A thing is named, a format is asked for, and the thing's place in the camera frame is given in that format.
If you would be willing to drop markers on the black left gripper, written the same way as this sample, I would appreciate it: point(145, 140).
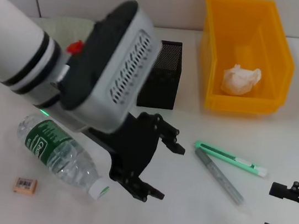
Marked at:
point(133, 148)

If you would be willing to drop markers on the green utility knife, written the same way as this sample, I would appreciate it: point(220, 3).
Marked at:
point(216, 152)

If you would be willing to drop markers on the clear water bottle green label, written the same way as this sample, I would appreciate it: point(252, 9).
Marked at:
point(50, 142)

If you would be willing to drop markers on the white paper ball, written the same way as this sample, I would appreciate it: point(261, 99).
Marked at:
point(240, 80)

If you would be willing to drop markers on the red-orange fruit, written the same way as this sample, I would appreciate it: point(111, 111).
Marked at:
point(74, 47)

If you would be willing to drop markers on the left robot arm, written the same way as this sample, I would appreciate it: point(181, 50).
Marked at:
point(9, 36)

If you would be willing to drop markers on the grey marker pen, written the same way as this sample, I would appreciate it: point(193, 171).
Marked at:
point(218, 174)

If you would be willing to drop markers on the black mesh pen holder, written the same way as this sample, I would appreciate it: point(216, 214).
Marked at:
point(164, 86)

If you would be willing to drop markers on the small beige barcode eraser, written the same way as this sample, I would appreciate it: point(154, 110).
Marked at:
point(25, 186)

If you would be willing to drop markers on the pale green glass fruit plate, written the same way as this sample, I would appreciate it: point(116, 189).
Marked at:
point(66, 28)

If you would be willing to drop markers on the yellow plastic storage bin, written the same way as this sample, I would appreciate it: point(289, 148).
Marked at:
point(233, 32)

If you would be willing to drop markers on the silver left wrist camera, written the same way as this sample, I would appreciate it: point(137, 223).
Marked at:
point(133, 68)

